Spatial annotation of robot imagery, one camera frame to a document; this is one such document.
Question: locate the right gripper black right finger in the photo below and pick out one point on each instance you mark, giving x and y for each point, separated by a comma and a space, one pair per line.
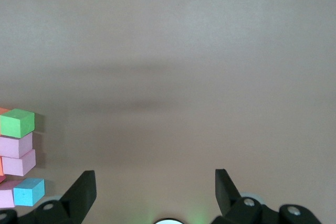
228, 200

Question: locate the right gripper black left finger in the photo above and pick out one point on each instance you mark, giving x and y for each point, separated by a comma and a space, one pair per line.
78, 200

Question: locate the blue foam cube with scribble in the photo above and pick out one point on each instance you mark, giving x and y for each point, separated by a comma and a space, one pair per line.
27, 192

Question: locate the pink foam cube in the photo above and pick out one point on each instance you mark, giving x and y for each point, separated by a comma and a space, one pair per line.
19, 165
15, 145
6, 197

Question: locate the orange foam cube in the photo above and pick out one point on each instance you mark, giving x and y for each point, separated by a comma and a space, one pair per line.
3, 110
1, 166

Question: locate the green foam cube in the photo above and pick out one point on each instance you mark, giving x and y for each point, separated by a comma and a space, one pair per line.
15, 124

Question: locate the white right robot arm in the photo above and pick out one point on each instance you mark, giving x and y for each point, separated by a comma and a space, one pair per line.
168, 221

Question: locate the brown table cover mat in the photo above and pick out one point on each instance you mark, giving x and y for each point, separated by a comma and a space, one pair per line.
183, 51

